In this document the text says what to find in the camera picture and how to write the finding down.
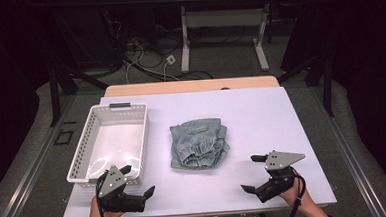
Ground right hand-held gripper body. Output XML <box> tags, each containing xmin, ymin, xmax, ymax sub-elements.
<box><xmin>252</xmin><ymin>149</ymin><xmax>309</xmax><ymax>204</ymax></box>

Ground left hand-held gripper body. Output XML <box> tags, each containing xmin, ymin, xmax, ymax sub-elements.
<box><xmin>95</xmin><ymin>163</ymin><xmax>147</xmax><ymax>216</ymax></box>

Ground white perforated plastic basket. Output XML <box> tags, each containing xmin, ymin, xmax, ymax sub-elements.
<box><xmin>63</xmin><ymin>101</ymin><xmax>153</xmax><ymax>190</ymax></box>

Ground light blue denim shorts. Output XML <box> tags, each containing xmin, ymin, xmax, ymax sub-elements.
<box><xmin>168</xmin><ymin>117</ymin><xmax>232</xmax><ymax>172</ymax></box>

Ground person's right hand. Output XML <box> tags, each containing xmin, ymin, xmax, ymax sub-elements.
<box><xmin>279</xmin><ymin>176</ymin><xmax>312</xmax><ymax>209</ymax></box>

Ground white table mat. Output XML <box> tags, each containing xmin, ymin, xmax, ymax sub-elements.
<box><xmin>55</xmin><ymin>83</ymin><xmax>338</xmax><ymax>217</ymax></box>

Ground black metal stand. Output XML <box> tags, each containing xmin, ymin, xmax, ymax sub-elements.
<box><xmin>45</xmin><ymin>56</ymin><xmax>112</xmax><ymax>128</ymax></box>
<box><xmin>275</xmin><ymin>45</ymin><xmax>337</xmax><ymax>120</ymax></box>

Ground wooden table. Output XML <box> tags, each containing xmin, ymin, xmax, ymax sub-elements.
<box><xmin>103</xmin><ymin>75</ymin><xmax>280</xmax><ymax>98</ymax></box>

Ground white-framed background desk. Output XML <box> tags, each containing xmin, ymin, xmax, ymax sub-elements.
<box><xmin>158</xmin><ymin>0</ymin><xmax>314</xmax><ymax>78</ymax></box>

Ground black right gripper strap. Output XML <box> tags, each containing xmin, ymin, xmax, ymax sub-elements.
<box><xmin>284</xmin><ymin>167</ymin><xmax>309</xmax><ymax>217</ymax></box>

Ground metal floor rail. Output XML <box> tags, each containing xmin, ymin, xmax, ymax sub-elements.
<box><xmin>308</xmin><ymin>82</ymin><xmax>386</xmax><ymax>217</ymax></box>
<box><xmin>0</xmin><ymin>94</ymin><xmax>85</xmax><ymax>217</ymax></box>

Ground black floor cable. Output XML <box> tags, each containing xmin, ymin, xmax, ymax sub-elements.
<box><xmin>120</xmin><ymin>36</ymin><xmax>215</xmax><ymax>85</ymax></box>

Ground white floor cable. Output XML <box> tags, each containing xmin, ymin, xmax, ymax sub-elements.
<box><xmin>123</xmin><ymin>42</ymin><xmax>181</xmax><ymax>85</ymax></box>

